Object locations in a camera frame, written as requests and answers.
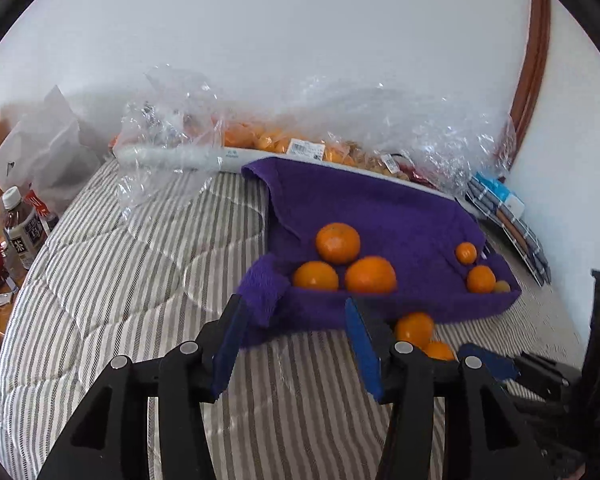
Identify large orange front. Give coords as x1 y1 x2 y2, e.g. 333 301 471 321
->
344 256 398 295

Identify large orange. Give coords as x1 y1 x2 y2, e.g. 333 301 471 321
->
315 222 361 266
344 256 398 295

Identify small orange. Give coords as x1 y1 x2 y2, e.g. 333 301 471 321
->
424 340 456 361
291 261 339 292
455 242 478 266

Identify yellow-green fruit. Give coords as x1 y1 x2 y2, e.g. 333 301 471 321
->
493 280 512 294

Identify oval orange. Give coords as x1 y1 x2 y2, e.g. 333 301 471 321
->
394 312 434 350

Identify purple towel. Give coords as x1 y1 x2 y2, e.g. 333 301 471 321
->
237 157 521 347

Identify striped quilted table cover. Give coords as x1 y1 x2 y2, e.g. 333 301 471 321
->
0 156 586 480

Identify checked grey cloth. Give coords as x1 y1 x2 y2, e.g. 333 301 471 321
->
466 174 552 286

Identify blue tissue pack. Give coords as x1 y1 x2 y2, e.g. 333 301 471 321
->
476 174 526 219

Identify white roll tube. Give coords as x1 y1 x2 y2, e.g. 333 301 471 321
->
114 144 454 200

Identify clear plastic fruit bags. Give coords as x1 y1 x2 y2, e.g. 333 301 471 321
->
224 79 516 195

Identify clear bag on left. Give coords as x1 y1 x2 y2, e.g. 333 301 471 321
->
112 65 225 223

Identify plastic drink bottle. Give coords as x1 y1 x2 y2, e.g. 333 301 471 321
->
2 186 59 270

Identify white plastic bag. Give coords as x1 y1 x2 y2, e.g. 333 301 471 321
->
0 87 100 214

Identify brown door frame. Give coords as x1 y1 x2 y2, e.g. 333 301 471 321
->
509 0 552 160

